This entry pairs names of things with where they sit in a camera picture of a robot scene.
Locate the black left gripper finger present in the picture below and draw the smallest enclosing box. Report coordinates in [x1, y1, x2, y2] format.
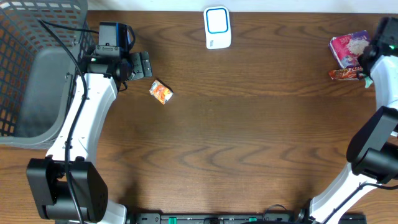
[141, 51, 152, 78]
[129, 53, 144, 80]

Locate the red purple snack package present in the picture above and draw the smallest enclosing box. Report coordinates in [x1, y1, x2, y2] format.
[329, 30, 370, 68]

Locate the teal snack packet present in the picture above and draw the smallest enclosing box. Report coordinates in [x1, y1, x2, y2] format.
[364, 76, 373, 88]

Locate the dark red snack packet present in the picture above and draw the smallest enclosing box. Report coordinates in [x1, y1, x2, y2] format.
[328, 66, 364, 80]

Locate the orange tissue pack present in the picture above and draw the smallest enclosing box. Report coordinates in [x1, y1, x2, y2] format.
[149, 80, 174, 105]

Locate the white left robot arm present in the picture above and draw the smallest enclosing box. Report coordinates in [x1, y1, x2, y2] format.
[26, 46, 152, 223]

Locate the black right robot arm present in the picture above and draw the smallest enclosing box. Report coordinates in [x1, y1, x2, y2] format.
[302, 39, 397, 223]

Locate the dark grey plastic basket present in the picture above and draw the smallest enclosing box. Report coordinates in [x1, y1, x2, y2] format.
[1, 0, 95, 149]

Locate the black left camera cable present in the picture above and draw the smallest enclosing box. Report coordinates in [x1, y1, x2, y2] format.
[37, 19, 100, 224]

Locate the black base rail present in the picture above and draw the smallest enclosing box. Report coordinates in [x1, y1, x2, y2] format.
[130, 212, 295, 224]

